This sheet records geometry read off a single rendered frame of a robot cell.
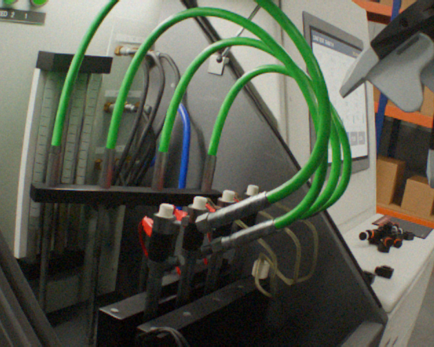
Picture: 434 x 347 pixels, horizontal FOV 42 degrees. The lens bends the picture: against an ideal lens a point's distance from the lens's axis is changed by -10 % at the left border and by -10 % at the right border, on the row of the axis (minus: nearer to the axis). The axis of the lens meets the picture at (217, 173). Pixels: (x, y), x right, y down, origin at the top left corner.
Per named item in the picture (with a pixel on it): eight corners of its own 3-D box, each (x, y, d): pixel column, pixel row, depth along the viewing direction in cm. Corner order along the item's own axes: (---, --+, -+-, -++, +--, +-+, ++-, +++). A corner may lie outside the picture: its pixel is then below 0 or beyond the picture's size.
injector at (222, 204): (218, 337, 91) (245, 208, 87) (190, 327, 93) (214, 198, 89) (226, 332, 93) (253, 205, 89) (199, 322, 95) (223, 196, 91)
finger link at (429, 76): (411, 128, 51) (466, 77, 43) (375, 74, 52) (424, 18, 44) (429, 118, 52) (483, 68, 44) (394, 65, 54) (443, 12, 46)
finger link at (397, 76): (366, 146, 43) (457, 76, 39) (320, 80, 44) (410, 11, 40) (375, 145, 46) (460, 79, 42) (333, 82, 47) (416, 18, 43)
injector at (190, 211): (190, 353, 84) (217, 215, 80) (162, 341, 86) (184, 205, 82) (200, 348, 86) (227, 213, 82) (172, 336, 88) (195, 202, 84)
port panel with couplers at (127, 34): (97, 197, 103) (129, 17, 97) (83, 192, 105) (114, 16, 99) (141, 190, 115) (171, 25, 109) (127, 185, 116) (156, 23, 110)
